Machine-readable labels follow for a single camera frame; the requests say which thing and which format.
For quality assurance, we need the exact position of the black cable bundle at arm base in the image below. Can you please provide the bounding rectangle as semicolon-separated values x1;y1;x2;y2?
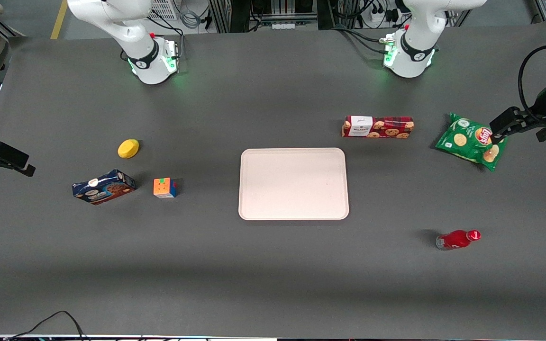
332;25;392;55

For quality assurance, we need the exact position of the red bottle with red cap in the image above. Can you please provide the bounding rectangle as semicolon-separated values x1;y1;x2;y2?
436;230;482;251

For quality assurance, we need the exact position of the white power strip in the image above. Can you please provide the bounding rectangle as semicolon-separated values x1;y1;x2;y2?
367;6;399;24

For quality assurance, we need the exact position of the black cable on table edge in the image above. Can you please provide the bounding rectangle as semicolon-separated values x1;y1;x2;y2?
7;310;86;341

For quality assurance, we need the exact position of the grey coiled cable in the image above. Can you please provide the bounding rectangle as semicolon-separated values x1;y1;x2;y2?
179;7;202;30

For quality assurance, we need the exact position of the white perforated box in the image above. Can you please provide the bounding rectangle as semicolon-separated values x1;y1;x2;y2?
147;0;180;21

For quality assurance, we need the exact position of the yellow oval sponge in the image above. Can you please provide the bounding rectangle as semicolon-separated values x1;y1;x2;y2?
118;139;140;159

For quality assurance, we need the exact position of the orange-faced puzzle cube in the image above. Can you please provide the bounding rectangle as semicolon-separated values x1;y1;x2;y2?
153;178;178;199

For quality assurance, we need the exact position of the red tartan cookie box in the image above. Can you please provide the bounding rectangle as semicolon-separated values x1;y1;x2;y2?
342;115;415;139

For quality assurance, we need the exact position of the green chips bag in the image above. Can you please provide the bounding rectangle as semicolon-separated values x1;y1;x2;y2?
435;113;508;172

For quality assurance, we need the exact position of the beige rectangular plastic tray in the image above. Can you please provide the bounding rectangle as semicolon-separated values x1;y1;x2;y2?
238;148;350;221

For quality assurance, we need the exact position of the dark blue cookie box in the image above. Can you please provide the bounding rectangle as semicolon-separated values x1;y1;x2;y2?
72;169;136;206

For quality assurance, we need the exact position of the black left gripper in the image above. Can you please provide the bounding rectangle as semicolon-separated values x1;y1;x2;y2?
490;77;546;144

